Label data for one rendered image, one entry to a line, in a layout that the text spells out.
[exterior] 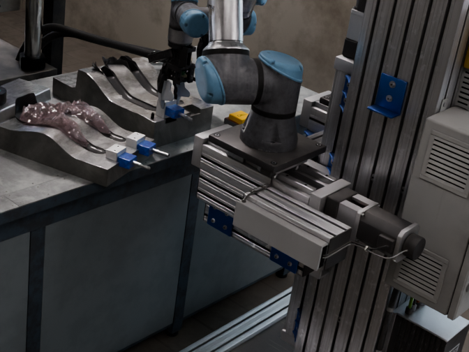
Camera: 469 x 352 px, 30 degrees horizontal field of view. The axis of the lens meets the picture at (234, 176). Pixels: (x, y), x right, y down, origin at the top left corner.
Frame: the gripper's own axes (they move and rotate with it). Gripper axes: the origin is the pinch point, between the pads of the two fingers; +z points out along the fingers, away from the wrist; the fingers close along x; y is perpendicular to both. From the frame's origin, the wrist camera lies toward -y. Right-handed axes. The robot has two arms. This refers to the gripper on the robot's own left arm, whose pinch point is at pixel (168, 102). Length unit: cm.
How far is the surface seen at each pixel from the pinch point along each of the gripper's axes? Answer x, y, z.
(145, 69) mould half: 15.0, -26.6, 0.5
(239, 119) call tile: 28.7, 5.9, 9.4
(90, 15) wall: 194, -266, 69
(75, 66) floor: 153, -230, 88
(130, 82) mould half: 5.6, -23.2, 2.5
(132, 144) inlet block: -19.5, 6.4, 7.1
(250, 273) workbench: 53, 3, 81
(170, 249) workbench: 6, 3, 53
